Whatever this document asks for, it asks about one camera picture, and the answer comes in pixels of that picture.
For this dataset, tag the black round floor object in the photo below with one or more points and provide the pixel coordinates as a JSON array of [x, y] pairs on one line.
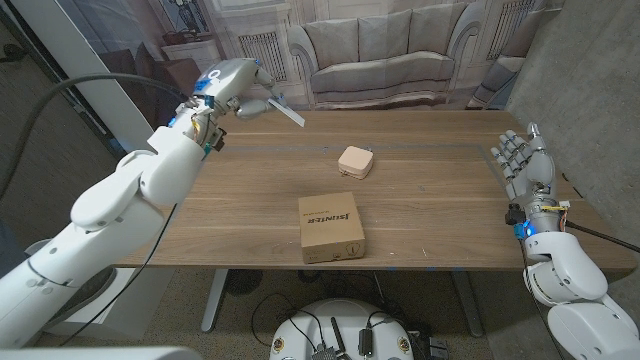
[[244, 282]]

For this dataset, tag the small pink case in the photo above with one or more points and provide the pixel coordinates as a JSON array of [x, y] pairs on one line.
[[355, 161]]

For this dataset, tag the black antenna on base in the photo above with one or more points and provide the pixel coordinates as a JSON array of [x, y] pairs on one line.
[[338, 335]]

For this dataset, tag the black adapter on base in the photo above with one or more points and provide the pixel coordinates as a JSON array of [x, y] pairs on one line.
[[365, 342]]

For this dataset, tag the grey connector on base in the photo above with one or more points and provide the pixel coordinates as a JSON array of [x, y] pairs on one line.
[[325, 354]]

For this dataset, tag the white card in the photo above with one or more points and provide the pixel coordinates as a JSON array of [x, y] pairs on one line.
[[290, 112]]

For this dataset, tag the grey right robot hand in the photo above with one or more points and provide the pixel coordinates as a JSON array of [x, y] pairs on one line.
[[537, 175]]

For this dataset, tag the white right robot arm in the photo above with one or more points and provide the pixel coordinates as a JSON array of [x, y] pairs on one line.
[[570, 280]]

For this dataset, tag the black floor box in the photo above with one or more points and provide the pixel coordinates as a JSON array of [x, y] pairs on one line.
[[438, 348]]

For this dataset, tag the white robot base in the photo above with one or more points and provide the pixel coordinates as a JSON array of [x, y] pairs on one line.
[[345, 320]]

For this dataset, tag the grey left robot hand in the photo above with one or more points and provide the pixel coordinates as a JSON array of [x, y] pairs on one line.
[[230, 80]]

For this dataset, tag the white robot torso edge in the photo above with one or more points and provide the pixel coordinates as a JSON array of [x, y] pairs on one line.
[[100, 354]]

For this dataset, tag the brown cardboard package box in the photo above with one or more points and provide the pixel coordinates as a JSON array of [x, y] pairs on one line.
[[330, 235]]

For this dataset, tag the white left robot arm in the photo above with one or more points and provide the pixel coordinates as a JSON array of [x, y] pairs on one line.
[[100, 215]]

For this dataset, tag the grey table leg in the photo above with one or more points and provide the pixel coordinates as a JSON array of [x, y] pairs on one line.
[[216, 300], [467, 305]]

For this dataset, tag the printed living room backdrop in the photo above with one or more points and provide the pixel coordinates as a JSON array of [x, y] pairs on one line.
[[385, 50]]

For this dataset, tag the person leg in jeans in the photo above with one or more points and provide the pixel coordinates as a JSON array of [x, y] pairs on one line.
[[10, 250]]

